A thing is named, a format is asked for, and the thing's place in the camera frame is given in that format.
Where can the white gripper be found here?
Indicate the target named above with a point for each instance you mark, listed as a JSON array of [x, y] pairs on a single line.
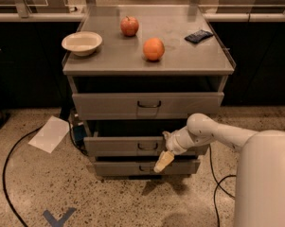
[[172, 145]]

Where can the grey drawer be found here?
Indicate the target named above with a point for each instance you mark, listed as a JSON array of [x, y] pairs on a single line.
[[129, 138], [132, 168], [145, 105]]

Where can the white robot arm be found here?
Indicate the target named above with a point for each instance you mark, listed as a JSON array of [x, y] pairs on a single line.
[[260, 182]]

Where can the grey bottom drawer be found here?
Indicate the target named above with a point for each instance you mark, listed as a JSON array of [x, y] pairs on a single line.
[[132, 168]]

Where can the grey top drawer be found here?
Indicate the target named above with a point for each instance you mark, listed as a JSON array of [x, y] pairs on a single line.
[[145, 105]]

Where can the grey metal drawer cabinet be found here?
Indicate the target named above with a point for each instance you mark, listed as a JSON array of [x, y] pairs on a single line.
[[119, 65]]

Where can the blue power box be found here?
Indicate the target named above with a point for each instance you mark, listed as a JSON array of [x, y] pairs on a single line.
[[79, 134]]

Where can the orange fruit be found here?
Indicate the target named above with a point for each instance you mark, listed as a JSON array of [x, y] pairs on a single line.
[[153, 49]]

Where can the dark blue cloth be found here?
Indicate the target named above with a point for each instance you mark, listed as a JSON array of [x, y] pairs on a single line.
[[198, 36]]

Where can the white paper sheet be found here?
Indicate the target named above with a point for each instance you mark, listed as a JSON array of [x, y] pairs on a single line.
[[50, 134]]

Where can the red apple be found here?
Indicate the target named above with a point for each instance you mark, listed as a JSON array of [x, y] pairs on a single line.
[[129, 26]]

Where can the white bowl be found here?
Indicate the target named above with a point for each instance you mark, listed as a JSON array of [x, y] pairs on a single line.
[[83, 43]]

